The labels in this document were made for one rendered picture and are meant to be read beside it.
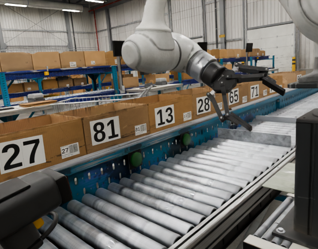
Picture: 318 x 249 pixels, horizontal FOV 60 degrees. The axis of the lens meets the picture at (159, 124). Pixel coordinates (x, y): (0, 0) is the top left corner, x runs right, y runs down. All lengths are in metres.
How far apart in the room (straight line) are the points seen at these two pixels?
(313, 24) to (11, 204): 0.52
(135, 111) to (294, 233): 0.87
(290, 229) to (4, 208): 0.73
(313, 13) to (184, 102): 1.23
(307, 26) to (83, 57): 6.16
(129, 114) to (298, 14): 0.98
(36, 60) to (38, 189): 5.68
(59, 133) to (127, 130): 0.35
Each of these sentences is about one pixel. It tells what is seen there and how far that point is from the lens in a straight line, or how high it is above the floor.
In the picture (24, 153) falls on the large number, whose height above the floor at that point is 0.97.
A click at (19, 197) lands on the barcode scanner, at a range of 0.41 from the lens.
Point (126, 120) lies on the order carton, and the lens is 1.34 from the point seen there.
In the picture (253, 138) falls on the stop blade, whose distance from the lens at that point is 1.75.
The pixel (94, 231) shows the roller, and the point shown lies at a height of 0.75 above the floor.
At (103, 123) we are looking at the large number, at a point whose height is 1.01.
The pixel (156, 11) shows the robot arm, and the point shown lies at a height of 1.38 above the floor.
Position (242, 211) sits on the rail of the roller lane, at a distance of 1.08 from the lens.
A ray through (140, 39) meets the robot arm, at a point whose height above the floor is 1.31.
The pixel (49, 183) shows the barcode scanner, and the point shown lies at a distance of 0.42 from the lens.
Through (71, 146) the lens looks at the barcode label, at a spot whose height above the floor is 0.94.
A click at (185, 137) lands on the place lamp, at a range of 1.58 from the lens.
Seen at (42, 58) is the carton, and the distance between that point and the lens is 6.11.
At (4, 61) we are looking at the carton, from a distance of 5.85.
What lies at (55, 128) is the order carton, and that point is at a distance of 1.15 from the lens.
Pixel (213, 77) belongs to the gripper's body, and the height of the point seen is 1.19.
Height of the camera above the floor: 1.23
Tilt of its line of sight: 12 degrees down
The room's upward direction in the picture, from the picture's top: 5 degrees counter-clockwise
